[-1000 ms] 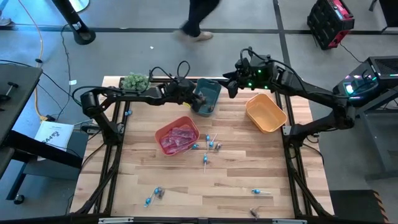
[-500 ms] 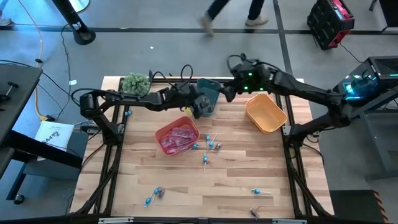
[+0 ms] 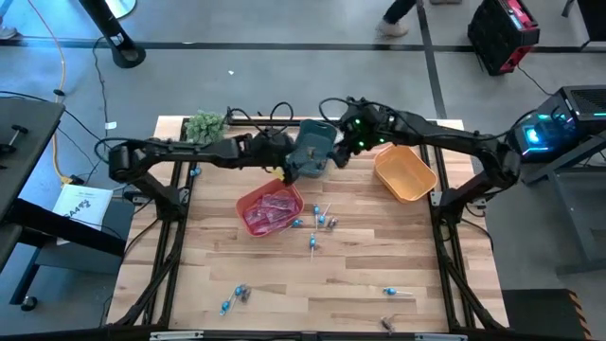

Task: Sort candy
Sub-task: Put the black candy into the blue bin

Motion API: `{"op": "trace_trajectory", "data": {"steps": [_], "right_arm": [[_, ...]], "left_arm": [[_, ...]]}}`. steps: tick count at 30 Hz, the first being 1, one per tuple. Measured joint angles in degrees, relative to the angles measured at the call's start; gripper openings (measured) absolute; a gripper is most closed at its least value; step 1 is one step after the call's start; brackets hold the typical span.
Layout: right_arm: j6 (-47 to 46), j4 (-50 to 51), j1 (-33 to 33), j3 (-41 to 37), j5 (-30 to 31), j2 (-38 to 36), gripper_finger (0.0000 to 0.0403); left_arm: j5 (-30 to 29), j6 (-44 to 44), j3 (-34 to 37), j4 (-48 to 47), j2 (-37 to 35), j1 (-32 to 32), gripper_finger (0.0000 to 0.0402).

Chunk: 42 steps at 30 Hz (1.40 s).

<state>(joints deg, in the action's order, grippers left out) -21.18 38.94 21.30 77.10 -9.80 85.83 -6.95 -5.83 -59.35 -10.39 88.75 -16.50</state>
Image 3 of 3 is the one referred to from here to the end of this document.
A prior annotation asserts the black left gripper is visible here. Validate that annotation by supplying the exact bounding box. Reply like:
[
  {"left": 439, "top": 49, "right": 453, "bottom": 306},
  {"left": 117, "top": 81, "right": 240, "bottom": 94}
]
[{"left": 250, "top": 131, "right": 304, "bottom": 188}]

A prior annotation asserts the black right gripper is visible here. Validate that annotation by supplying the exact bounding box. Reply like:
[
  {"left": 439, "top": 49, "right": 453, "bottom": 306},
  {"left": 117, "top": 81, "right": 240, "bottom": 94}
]
[{"left": 330, "top": 135, "right": 368, "bottom": 171}]

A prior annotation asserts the red candy packet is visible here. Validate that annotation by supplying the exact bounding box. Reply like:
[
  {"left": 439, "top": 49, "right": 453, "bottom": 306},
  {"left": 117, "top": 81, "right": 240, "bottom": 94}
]
[
  {"left": 243, "top": 206, "right": 270, "bottom": 228},
  {"left": 249, "top": 221, "right": 285, "bottom": 237},
  {"left": 264, "top": 207, "right": 294, "bottom": 227},
  {"left": 261, "top": 190, "right": 300, "bottom": 214}
]

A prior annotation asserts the yellow plastic bin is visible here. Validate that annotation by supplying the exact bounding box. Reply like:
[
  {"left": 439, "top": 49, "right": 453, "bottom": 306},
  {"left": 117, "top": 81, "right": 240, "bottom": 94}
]
[{"left": 373, "top": 144, "right": 438, "bottom": 205}]

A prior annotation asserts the teal plastic bin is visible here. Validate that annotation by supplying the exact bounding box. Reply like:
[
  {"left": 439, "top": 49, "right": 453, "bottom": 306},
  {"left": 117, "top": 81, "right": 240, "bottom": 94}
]
[{"left": 285, "top": 118, "right": 338, "bottom": 180}]

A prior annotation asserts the orange plastic bin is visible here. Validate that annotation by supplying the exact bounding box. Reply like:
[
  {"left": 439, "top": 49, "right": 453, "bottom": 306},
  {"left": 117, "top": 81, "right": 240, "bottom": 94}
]
[{"left": 235, "top": 178, "right": 305, "bottom": 238}]

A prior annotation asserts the green plant in white pot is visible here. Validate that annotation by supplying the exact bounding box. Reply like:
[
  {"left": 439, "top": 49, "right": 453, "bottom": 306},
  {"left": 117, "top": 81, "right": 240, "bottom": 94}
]
[{"left": 185, "top": 110, "right": 228, "bottom": 146}]

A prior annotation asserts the silver metal plate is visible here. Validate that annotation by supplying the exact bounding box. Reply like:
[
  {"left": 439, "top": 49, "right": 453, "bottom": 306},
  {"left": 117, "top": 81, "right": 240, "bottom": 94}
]
[
  {"left": 414, "top": 332, "right": 469, "bottom": 341},
  {"left": 149, "top": 330, "right": 205, "bottom": 341}
]

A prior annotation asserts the red and black crate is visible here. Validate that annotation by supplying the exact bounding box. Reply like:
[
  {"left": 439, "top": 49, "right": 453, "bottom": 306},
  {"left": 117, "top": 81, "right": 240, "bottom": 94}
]
[{"left": 467, "top": 0, "right": 541, "bottom": 77}]

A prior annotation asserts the white paper manual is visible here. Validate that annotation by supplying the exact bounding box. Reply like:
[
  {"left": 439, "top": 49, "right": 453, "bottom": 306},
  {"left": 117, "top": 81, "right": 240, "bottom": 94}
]
[{"left": 51, "top": 183, "right": 114, "bottom": 233}]

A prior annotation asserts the black side table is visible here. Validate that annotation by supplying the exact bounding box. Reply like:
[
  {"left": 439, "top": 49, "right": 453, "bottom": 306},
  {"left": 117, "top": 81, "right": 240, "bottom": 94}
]
[{"left": 520, "top": 135, "right": 606, "bottom": 278}]

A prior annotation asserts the black computer with lights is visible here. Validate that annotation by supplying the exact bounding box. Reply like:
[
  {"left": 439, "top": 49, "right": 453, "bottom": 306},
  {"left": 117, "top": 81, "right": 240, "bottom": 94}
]
[{"left": 508, "top": 84, "right": 606, "bottom": 165}]

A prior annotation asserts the black hazard-striped platform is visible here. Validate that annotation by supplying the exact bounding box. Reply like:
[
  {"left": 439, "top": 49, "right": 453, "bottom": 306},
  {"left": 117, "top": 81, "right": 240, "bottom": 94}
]
[{"left": 501, "top": 288, "right": 593, "bottom": 340}]

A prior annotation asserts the black desk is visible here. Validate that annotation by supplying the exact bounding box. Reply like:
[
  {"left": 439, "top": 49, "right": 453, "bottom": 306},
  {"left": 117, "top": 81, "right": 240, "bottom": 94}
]
[{"left": 0, "top": 97, "right": 138, "bottom": 314}]

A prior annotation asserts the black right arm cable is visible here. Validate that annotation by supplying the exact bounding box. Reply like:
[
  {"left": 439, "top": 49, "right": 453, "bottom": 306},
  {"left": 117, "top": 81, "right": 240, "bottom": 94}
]
[{"left": 317, "top": 97, "right": 361, "bottom": 124}]

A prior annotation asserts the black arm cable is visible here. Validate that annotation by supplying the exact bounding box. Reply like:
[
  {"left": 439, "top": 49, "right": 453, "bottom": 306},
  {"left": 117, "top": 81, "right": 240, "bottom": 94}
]
[
  {"left": 225, "top": 100, "right": 295, "bottom": 136},
  {"left": 317, "top": 97, "right": 361, "bottom": 124}
]

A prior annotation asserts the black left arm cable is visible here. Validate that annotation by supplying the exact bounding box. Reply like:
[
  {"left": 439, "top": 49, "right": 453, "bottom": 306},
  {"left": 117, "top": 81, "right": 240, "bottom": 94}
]
[{"left": 225, "top": 100, "right": 295, "bottom": 136}]

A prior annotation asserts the black post base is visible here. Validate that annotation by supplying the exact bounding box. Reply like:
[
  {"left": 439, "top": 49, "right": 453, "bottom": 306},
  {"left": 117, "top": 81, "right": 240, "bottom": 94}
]
[{"left": 78, "top": 0, "right": 147, "bottom": 70}]

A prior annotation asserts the yellow cable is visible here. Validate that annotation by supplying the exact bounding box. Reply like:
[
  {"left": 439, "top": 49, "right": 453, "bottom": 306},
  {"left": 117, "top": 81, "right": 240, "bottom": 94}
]
[{"left": 27, "top": 0, "right": 72, "bottom": 186}]

